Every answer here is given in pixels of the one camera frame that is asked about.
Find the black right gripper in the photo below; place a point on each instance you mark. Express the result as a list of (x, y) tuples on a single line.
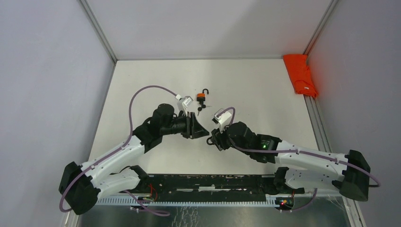
[(223, 145)]

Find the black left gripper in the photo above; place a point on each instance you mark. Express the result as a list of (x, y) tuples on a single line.
[(193, 128)]

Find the black head key bunch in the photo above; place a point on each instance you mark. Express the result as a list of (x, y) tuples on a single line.
[(201, 107)]

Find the orange padlock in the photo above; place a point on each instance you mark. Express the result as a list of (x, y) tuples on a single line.
[(201, 97)]

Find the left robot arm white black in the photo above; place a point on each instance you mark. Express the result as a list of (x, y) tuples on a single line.
[(83, 185)]

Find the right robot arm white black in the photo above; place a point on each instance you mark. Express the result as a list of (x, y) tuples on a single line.
[(300, 167)]

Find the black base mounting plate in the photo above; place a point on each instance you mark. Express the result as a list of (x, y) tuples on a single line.
[(212, 188)]

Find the orange folded cloth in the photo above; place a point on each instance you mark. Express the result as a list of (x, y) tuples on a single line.
[(300, 75)]

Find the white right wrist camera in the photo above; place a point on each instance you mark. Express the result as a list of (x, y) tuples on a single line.
[(224, 118)]

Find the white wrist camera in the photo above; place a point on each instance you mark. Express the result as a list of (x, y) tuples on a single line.
[(183, 102), (224, 118)]

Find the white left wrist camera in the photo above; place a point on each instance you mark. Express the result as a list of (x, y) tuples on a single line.
[(183, 102)]

